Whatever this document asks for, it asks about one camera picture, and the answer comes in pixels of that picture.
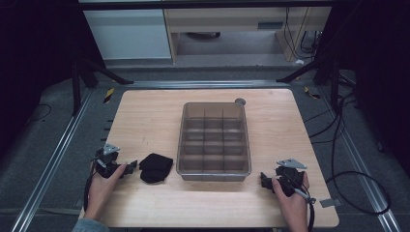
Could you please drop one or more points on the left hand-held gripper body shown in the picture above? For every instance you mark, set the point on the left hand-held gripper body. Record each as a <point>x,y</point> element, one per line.
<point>106,162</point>

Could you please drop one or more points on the metal floor rail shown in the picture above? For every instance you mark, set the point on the metal floor rail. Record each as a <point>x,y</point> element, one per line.
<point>48,167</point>
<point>364,167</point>
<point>206,84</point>

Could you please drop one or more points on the grey divided storage box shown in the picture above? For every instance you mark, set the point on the grey divided storage box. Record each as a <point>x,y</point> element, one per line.
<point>213,141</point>

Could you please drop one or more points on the yellow black tape strip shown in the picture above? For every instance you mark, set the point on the yellow black tape strip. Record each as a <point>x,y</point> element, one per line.
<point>312,94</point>
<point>109,95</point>

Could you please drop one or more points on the person's left hand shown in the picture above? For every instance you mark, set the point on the person's left hand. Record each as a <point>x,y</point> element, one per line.
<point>100,193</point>

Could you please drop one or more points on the black cloth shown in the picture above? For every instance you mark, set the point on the black cloth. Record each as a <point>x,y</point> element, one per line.
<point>155,167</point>

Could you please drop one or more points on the person's right hand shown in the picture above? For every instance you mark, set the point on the person's right hand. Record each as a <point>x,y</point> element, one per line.
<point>295,209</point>

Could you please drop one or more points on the black metal stand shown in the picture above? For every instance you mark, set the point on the black metal stand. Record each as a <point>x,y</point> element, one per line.
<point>335,83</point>
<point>76,87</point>

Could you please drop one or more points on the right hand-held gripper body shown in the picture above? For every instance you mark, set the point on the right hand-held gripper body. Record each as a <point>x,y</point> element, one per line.
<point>291,177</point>

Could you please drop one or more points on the white cabinet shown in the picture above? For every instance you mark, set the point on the white cabinet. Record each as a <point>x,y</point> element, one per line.
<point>129,34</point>

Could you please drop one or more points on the grey round table cap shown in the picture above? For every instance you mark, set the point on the grey round table cap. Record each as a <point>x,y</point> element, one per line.
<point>240,101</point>

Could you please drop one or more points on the grey tape piece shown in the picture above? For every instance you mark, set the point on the grey tape piece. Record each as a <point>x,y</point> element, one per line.
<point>330,202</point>

